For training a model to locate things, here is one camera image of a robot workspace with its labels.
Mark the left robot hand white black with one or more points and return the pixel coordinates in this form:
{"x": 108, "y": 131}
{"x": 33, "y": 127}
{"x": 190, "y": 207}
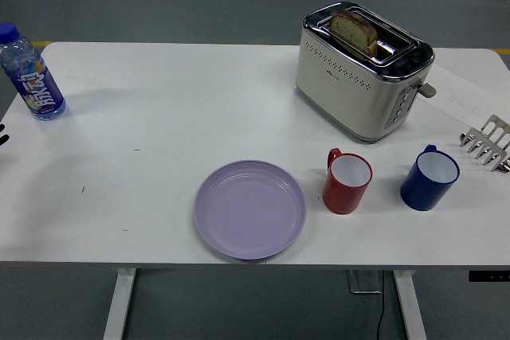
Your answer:
{"x": 3, "y": 139}

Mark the lilac round plate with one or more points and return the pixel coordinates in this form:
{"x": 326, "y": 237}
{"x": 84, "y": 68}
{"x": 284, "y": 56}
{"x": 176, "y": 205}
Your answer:
{"x": 249, "y": 212}

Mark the clear bottle with blue label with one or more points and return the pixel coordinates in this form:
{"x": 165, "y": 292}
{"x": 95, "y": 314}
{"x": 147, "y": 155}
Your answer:
{"x": 38, "y": 85}

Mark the white table leg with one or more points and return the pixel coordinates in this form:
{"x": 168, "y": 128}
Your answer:
{"x": 119, "y": 308}
{"x": 408, "y": 308}

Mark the cream and chrome toaster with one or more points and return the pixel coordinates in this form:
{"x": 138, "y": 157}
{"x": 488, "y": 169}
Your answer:
{"x": 338, "y": 93}

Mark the red mug white inside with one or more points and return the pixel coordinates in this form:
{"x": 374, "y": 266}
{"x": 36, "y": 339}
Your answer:
{"x": 338, "y": 196}

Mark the brown bread slice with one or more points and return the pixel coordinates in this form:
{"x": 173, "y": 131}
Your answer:
{"x": 352, "y": 33}

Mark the blue mug white inside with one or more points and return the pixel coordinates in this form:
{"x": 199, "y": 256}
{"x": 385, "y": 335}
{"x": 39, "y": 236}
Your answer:
{"x": 422, "y": 192}

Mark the white paper sheet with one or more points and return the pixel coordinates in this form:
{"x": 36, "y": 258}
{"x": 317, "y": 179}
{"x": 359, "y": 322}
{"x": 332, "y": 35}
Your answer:
{"x": 458, "y": 89}

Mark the silver metal toast rack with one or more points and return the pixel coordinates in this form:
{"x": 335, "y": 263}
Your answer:
{"x": 494, "y": 129}

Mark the black desk control panel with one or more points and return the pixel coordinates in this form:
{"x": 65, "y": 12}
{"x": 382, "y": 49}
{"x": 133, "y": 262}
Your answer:
{"x": 488, "y": 276}

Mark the yellow floor tape strip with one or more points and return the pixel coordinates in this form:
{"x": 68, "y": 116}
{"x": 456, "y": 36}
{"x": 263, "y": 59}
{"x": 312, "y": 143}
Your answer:
{"x": 503, "y": 51}

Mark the clear plastic bracket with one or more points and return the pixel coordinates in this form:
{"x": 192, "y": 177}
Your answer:
{"x": 364, "y": 282}

